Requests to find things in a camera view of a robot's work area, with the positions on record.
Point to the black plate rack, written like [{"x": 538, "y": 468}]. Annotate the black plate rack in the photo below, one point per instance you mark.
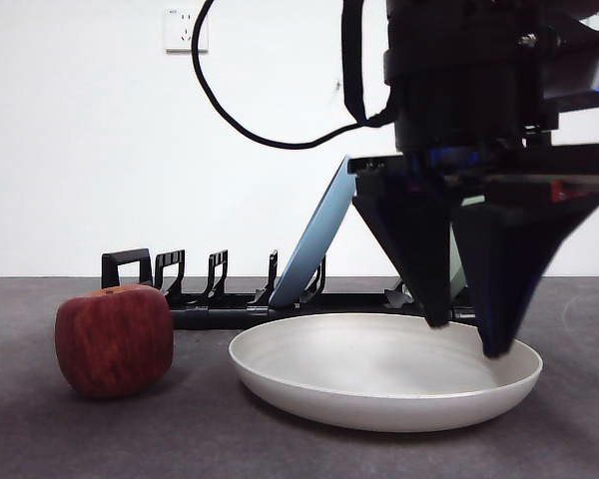
[{"x": 209, "y": 317}]

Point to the green plate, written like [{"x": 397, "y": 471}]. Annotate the green plate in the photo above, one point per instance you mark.
[{"x": 457, "y": 274}]

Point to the cream pale yellow plate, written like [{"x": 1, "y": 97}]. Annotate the cream pale yellow plate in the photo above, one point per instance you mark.
[{"x": 359, "y": 379}]

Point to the blue plate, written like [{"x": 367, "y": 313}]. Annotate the blue plate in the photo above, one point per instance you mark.
[{"x": 319, "y": 234}]

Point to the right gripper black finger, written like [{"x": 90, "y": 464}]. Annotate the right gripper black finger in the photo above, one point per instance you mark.
[
  {"x": 509, "y": 274},
  {"x": 414, "y": 249}
]

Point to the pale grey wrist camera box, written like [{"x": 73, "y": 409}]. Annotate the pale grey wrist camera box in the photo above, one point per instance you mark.
[{"x": 579, "y": 75}]

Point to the red apple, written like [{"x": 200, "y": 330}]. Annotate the red apple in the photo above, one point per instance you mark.
[{"x": 115, "y": 344}]

